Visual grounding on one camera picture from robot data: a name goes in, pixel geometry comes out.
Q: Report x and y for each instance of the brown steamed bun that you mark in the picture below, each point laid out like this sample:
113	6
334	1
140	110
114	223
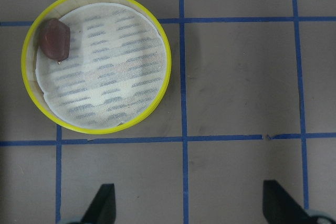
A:
54	39

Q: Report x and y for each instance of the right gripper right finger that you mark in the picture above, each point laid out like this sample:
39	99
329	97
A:
279	207

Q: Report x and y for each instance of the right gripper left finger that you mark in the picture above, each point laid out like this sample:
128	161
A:
103	206

